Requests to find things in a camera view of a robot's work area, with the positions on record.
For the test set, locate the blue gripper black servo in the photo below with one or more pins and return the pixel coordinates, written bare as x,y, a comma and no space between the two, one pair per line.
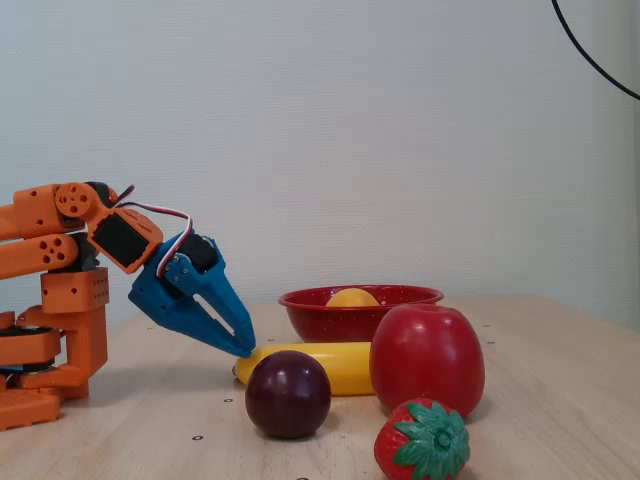
159,295

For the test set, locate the yellow orange toy peach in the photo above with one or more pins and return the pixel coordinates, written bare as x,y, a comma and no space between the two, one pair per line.
352,298

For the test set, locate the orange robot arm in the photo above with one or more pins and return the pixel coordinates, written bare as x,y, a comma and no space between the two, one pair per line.
30,210

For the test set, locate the red speckled enamel bowl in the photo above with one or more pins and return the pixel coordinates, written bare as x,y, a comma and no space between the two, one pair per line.
325,322

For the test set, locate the dark purple toy plum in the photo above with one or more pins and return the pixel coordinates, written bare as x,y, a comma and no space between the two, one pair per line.
287,395

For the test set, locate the yellow toy banana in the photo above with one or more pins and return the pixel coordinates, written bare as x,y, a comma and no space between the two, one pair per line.
350,370

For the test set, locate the red toy apple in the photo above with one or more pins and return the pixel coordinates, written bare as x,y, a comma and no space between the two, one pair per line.
427,360

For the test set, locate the red toy strawberry green leaves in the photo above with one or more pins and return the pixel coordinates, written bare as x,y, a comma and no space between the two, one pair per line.
400,450

